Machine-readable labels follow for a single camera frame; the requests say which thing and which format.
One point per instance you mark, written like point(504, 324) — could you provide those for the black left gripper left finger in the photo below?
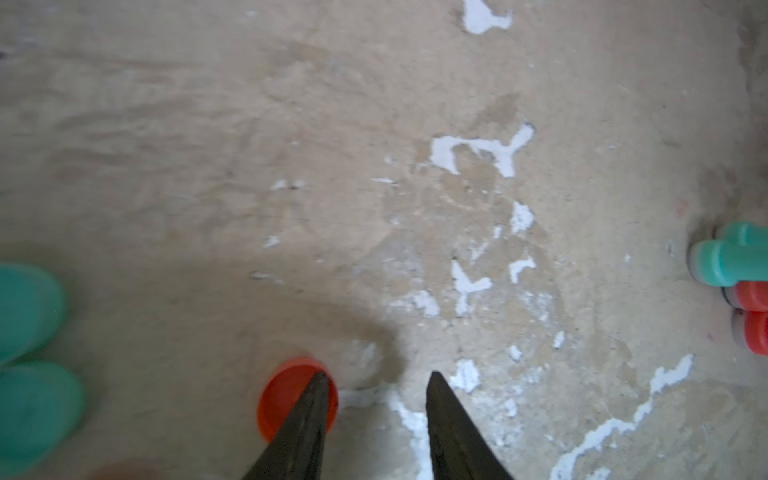
point(296, 451)

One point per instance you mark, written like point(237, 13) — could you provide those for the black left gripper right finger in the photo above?
point(457, 448)

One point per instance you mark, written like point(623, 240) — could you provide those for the green stamp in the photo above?
point(743, 233)
point(721, 263)

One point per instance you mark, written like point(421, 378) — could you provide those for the red stamp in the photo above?
point(748, 296)
point(749, 329)

